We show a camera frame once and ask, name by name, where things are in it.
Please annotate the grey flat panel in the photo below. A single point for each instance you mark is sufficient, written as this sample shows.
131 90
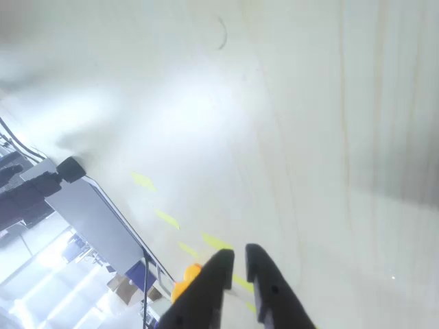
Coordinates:
92 222

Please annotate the short yellow-green tape piece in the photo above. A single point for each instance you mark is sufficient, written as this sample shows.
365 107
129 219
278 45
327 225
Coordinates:
143 181
188 249
244 283
251 307
167 218
216 240

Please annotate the black webcam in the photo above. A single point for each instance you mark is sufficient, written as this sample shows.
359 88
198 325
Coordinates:
70 169

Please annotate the yellow rubber duck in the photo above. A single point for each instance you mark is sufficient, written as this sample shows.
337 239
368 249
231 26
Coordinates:
187 277

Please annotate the thin black stand pole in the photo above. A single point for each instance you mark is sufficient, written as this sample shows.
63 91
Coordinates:
145 291

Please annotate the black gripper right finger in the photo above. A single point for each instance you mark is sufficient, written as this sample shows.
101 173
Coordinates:
274 291

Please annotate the brown cardboard box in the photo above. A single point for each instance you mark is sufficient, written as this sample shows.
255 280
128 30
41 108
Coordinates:
125 289

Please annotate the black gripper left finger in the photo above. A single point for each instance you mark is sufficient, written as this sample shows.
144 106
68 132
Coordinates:
202 294

